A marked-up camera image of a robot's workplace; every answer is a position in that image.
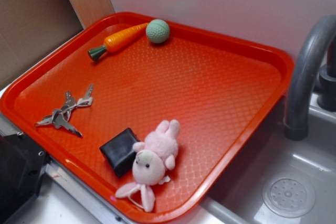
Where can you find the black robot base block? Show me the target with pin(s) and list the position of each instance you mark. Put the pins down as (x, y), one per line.
(23, 164)

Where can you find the green dimpled ball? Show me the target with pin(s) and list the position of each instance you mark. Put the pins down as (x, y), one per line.
(157, 31)

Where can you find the orange plastic tray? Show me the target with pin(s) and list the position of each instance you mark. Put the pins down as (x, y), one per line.
(218, 87)

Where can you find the pink plush bunny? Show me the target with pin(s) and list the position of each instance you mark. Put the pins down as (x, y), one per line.
(153, 158)

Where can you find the black rubber block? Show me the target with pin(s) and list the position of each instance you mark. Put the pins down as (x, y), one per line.
(119, 152)

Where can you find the orange toy carrot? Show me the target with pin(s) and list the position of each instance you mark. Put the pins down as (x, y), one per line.
(117, 41)

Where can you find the silver key bunch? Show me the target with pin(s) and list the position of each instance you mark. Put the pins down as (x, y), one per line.
(60, 117)

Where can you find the grey toy sink basin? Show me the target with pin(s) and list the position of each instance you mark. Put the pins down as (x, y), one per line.
(276, 180)

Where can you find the grey toy faucet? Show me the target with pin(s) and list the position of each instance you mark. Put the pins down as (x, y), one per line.
(315, 66)

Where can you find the brown cardboard panel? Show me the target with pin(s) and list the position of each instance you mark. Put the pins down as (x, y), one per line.
(31, 29)

